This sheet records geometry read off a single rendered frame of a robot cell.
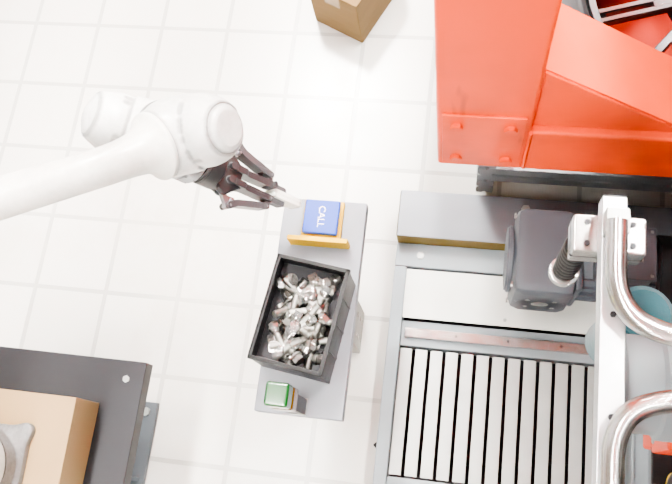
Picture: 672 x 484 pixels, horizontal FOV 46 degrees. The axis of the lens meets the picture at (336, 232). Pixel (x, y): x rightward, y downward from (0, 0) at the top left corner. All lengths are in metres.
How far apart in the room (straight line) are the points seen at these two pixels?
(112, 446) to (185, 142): 0.85
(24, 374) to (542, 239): 1.14
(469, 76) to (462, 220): 0.74
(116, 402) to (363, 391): 0.59
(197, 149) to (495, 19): 0.44
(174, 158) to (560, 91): 0.60
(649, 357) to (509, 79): 0.45
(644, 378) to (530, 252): 0.60
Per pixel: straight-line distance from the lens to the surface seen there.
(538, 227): 1.62
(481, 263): 1.93
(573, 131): 1.40
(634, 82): 1.37
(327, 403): 1.51
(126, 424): 1.77
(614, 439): 0.95
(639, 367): 1.06
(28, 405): 1.75
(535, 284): 1.59
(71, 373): 1.84
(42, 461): 1.72
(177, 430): 2.05
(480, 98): 1.28
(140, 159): 1.12
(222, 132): 1.11
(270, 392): 1.32
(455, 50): 1.16
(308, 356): 1.43
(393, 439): 1.89
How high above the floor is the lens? 1.94
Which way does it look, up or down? 71 degrees down
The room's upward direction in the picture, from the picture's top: 23 degrees counter-clockwise
